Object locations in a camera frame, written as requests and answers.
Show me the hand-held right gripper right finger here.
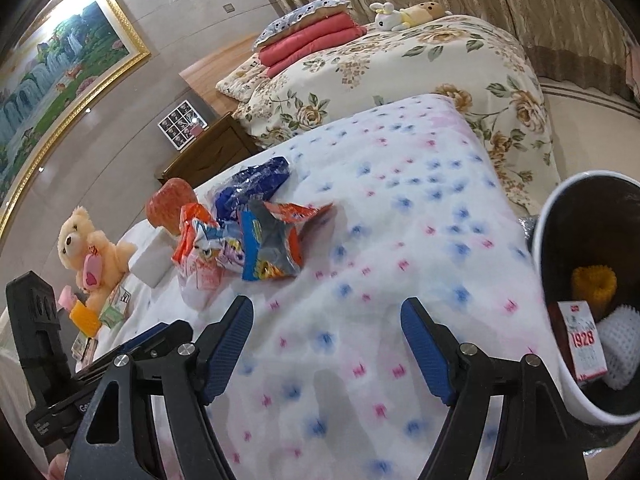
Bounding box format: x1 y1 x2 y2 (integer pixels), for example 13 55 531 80
400 296 596 480

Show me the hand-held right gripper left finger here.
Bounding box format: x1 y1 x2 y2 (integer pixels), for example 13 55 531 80
64 295 256 480

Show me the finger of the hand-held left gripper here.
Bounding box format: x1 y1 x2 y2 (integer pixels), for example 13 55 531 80
75 321 196 376

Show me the white foam block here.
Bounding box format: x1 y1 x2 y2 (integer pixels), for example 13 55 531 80
128 227 177 289

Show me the orange snack wrapper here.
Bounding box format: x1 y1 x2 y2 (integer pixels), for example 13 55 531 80
172 202 222 282

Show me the colourful cartoon snack bag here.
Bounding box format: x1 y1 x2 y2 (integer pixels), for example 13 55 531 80
239 200 334 282

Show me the red and white box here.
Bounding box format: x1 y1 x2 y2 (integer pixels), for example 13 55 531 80
556 300 609 385

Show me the blue snack wrapper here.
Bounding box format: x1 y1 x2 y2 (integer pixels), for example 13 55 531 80
214 156 292 222

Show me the orange foam fruit net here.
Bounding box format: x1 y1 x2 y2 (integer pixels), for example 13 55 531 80
69 302 104 337
572 264 619 317

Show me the white foam fruit net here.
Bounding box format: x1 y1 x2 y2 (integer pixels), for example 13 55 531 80
597 305 640 392

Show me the white trash bin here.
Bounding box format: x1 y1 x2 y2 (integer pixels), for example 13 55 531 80
530 170 640 427

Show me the green carton box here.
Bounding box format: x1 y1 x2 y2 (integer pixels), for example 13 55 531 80
99 284 132 329

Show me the beige teddy bear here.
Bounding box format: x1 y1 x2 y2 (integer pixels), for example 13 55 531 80
57 205 137 312

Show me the white flowered bed sheet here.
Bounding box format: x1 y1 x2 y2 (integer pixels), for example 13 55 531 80
115 92 567 480

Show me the red apple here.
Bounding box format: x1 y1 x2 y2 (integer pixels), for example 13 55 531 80
145 177 197 237

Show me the wooden nightstand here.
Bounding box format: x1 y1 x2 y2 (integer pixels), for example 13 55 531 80
157 112 261 187

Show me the gold framed landscape painting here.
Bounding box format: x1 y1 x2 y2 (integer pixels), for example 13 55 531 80
0 0 152 223

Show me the floral pillow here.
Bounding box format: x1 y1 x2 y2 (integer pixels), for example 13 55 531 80
215 54 272 104

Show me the wooden headboard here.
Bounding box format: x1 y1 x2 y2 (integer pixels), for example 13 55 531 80
179 34 262 117

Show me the bed with floral cover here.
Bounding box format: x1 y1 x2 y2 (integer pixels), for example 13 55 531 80
234 14 562 217

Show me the folded red blanket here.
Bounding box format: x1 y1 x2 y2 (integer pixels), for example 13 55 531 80
258 13 369 79

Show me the blue dotted pillow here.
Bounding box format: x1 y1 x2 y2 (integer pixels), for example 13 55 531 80
253 0 354 52

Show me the white bunny plush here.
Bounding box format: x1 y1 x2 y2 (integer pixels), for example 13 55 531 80
369 2 409 31

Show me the yellow plush toy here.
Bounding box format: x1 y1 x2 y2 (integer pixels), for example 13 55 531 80
395 2 454 29

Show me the black and white photo frame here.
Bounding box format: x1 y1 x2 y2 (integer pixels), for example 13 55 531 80
158 101 209 150

